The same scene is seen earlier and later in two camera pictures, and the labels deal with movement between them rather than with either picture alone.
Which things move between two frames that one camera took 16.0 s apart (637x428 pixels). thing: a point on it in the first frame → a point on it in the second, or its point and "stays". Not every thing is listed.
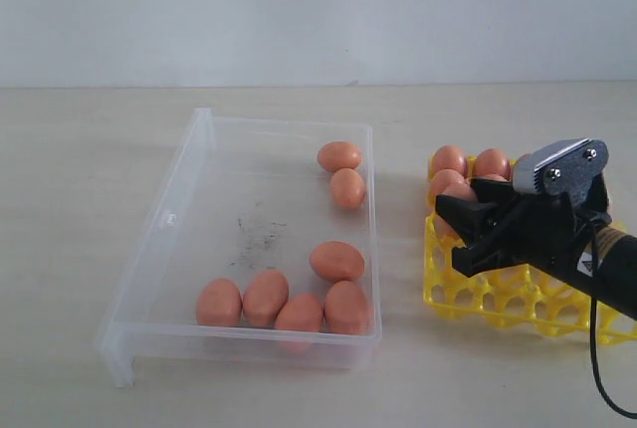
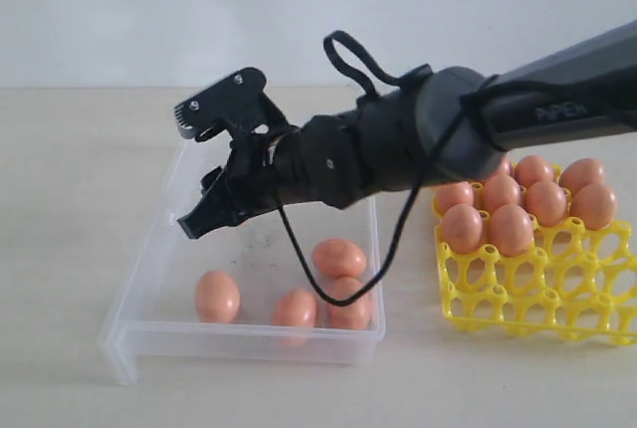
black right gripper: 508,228 → 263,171
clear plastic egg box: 261,250 stays
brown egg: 452,182 stays
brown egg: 337,261 stays
